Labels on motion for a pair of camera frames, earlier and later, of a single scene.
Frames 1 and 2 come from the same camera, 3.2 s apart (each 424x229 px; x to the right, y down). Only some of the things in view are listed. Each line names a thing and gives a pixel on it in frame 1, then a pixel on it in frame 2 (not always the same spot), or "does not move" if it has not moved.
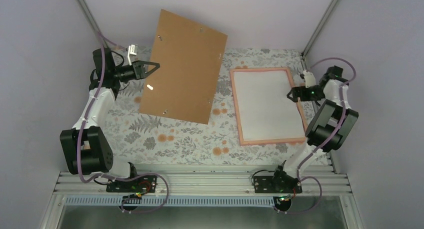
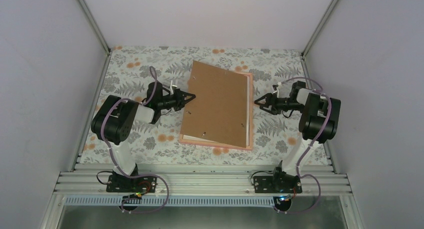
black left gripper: (139, 70) -> (180, 100)
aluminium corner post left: (89, 16) does not move
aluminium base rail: (202, 180) does not move
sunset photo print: (265, 111) -> (247, 134)
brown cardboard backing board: (190, 56) -> (218, 112)
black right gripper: (303, 97) -> (269, 97)
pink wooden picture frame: (260, 141) -> (212, 144)
